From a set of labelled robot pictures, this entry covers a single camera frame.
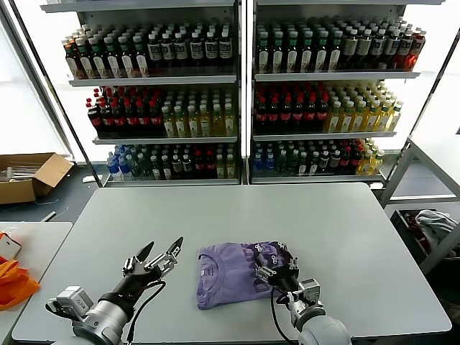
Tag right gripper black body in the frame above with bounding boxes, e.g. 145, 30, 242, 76
268, 265, 300, 292

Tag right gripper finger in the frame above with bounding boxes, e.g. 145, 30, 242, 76
277, 243, 300, 270
253, 244, 276, 280

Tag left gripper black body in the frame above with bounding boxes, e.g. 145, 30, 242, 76
99, 271, 162, 307

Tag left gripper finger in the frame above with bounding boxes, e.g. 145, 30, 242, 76
143, 236, 184, 277
122, 241, 155, 276

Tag lilac t-shirt dark print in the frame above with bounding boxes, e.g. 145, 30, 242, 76
195, 241, 299, 311

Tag dark green bottle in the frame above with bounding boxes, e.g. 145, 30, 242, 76
276, 149, 289, 175
129, 153, 142, 178
139, 154, 152, 179
287, 149, 300, 175

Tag black plastic crate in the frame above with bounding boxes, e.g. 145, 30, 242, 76
390, 208, 460, 260

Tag orange cloth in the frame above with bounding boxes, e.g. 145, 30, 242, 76
0, 257, 41, 312

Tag small white orange box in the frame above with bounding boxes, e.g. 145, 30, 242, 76
0, 231, 23, 260

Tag red garment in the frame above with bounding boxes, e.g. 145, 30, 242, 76
404, 213, 432, 254

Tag open cardboard box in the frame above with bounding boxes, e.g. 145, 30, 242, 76
0, 153, 75, 205

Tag grey white garment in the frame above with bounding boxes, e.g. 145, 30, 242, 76
414, 209, 460, 246

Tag white packing strips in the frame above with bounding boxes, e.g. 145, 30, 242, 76
0, 163, 39, 180

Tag white metal shelf rack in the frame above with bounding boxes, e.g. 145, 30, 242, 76
246, 0, 446, 186
39, 0, 249, 188

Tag green-capped white-label bottle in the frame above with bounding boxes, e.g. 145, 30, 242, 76
315, 30, 330, 73
300, 31, 316, 73
257, 31, 272, 73
75, 37, 93, 79
272, 31, 287, 73
329, 30, 344, 72
103, 34, 121, 78
133, 33, 150, 78
118, 34, 137, 78
88, 35, 107, 79
286, 31, 301, 73

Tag dark bottle blue-print label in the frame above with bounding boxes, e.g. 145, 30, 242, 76
160, 31, 176, 75
386, 29, 401, 70
204, 29, 219, 74
372, 28, 387, 70
189, 30, 205, 74
218, 29, 234, 74
147, 31, 162, 75
174, 30, 190, 75
398, 29, 414, 70

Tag dark bottle beige label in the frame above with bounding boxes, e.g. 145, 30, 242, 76
343, 29, 359, 70
357, 29, 373, 70

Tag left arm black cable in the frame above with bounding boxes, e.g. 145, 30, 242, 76
124, 281, 168, 345

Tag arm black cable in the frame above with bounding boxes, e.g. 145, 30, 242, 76
124, 281, 168, 345
269, 287, 303, 342

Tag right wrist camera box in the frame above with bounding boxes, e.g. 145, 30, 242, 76
298, 278, 323, 306

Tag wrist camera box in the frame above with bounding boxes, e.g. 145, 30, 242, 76
46, 285, 91, 321
298, 278, 323, 306

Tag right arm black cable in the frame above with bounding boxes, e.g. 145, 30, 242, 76
269, 287, 303, 342

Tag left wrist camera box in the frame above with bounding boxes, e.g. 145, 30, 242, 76
46, 285, 91, 321

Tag grey metal rack frame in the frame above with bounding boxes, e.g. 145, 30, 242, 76
379, 134, 460, 276

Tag dark window frame post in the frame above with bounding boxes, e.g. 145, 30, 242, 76
7, 0, 104, 188

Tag grey window frame post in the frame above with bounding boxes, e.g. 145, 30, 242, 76
0, 10, 76, 161

